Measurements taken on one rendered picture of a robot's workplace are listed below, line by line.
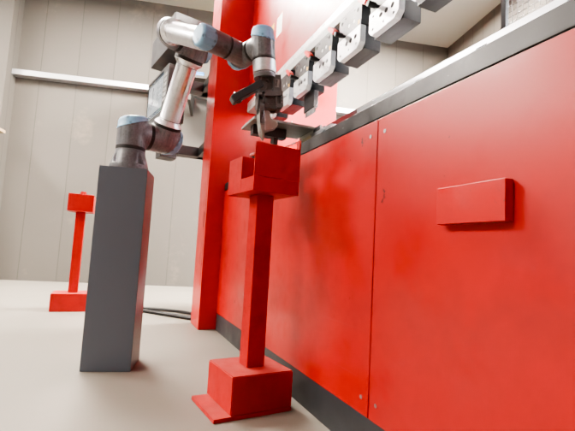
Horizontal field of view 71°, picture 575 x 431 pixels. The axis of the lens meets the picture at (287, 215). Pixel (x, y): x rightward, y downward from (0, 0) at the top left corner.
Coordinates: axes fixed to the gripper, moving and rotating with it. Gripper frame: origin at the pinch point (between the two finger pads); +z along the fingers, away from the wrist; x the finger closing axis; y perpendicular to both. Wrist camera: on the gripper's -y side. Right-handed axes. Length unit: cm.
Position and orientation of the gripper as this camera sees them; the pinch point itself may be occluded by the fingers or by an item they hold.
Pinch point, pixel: (260, 136)
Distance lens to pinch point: 132.7
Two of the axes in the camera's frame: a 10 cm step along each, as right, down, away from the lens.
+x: -2.1, 0.3, 9.8
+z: 0.4, 10.0, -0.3
